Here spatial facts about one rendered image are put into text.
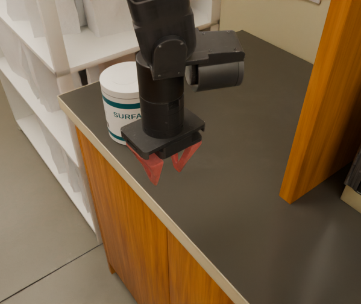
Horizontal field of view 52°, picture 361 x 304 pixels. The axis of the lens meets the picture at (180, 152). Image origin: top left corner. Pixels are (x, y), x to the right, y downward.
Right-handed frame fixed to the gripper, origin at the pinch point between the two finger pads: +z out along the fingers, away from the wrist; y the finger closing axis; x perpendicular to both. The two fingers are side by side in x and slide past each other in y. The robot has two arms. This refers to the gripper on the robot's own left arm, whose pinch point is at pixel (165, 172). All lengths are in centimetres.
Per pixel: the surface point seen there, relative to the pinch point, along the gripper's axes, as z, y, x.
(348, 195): 14.4, 32.3, -15.0
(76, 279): 110, -9, 61
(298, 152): 3.7, 23.4, -7.2
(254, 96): 17, 45, 22
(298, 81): 17, 60, 20
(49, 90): 48, 16, 111
